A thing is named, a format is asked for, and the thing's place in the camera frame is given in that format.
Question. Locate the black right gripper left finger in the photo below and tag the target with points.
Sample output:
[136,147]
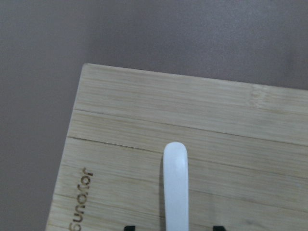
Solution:
[129,228]

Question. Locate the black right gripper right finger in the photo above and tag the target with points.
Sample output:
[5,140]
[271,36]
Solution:
[219,228]

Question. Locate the white ceramic spoon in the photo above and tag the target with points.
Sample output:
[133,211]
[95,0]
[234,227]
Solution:
[176,187]

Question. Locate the bamboo cutting board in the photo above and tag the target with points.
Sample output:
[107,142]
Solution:
[247,150]

